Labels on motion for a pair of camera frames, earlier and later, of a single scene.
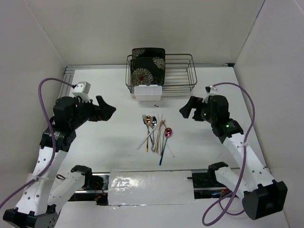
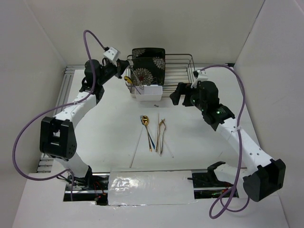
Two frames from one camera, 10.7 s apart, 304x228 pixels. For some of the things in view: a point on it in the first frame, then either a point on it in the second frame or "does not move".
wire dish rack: [180, 74] does not move
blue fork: [144, 119] → [148, 132]
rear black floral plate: [148, 52] does not move
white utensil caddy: [147, 92] does not move
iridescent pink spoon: [167, 134] → [137, 90]
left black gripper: [104, 113] → [122, 65]
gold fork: [162, 122] does not move
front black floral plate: [147, 71] does not move
